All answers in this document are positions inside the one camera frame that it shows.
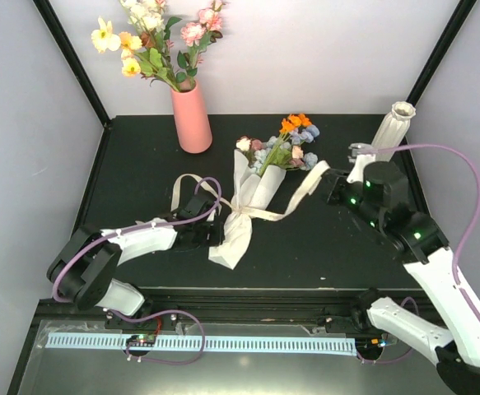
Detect flowers in pink vase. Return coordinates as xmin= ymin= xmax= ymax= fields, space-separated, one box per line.
xmin=91 ymin=1 xmax=226 ymax=93

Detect white slotted cable duct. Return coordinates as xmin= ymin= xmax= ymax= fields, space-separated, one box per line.
xmin=45 ymin=332 xmax=357 ymax=356

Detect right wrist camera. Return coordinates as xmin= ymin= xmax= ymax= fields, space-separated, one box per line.
xmin=347 ymin=142 xmax=378 ymax=184

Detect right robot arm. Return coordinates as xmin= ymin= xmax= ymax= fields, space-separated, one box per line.
xmin=319 ymin=161 xmax=480 ymax=394

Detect white ribbed vase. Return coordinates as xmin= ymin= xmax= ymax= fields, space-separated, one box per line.
xmin=371 ymin=101 xmax=416 ymax=149

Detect right circuit board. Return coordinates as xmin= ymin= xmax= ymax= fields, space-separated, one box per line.
xmin=356 ymin=337 xmax=398 ymax=349

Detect mixed flower bouquet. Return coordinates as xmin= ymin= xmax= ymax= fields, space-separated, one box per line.
xmin=235 ymin=114 xmax=320 ymax=176

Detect cream ribbon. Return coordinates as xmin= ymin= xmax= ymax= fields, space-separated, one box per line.
xmin=170 ymin=160 xmax=330 ymax=221

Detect circuit board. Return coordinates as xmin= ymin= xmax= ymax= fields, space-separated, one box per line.
xmin=126 ymin=334 xmax=156 ymax=347
xmin=356 ymin=337 xmax=398 ymax=349

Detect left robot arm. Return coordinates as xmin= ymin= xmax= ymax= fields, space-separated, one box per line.
xmin=47 ymin=192 xmax=223 ymax=328

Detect pink vase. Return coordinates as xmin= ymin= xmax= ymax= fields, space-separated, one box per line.
xmin=170 ymin=82 xmax=212 ymax=154

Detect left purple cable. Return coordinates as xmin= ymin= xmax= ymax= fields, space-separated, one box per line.
xmin=52 ymin=176 xmax=224 ymax=365

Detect left circuit board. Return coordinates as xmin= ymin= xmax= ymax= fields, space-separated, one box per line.
xmin=126 ymin=334 xmax=156 ymax=347

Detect white wrapping paper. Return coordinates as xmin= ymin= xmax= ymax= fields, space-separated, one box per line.
xmin=208 ymin=150 xmax=286 ymax=269

